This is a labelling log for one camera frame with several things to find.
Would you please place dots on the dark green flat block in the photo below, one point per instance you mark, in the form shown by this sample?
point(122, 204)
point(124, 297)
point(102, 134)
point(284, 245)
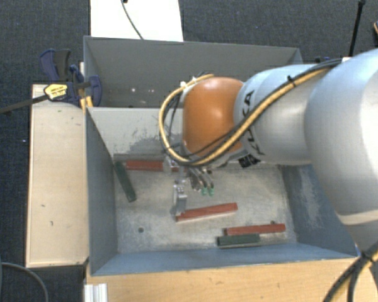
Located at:
point(125, 182)
point(238, 240)

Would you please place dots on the red-brown flat block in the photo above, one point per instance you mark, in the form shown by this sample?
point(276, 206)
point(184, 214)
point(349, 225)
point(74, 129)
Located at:
point(211, 210)
point(255, 229)
point(143, 165)

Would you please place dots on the grey metal bin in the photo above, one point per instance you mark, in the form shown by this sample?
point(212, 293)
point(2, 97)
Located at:
point(151, 225)

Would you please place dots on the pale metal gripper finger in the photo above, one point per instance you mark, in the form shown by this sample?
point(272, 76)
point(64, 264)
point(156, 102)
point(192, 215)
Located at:
point(183, 201)
point(176, 197)

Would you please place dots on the pale wood flat board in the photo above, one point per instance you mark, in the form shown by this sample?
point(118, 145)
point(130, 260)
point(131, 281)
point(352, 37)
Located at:
point(58, 184)

